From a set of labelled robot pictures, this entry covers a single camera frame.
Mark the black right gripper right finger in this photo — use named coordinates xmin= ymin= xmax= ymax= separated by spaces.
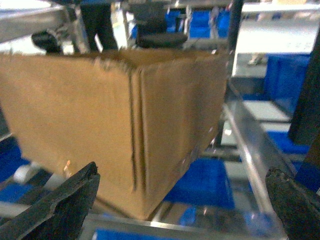
xmin=265 ymin=167 xmax=320 ymax=240

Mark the brown cardboard box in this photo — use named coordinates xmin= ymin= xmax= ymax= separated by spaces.
xmin=0 ymin=49 xmax=230 ymax=221

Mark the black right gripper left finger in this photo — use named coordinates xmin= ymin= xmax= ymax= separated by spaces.
xmin=0 ymin=161 xmax=101 ymax=240

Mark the blue plastic crate lower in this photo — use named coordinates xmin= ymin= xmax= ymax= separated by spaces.
xmin=164 ymin=158 xmax=235 ymax=209

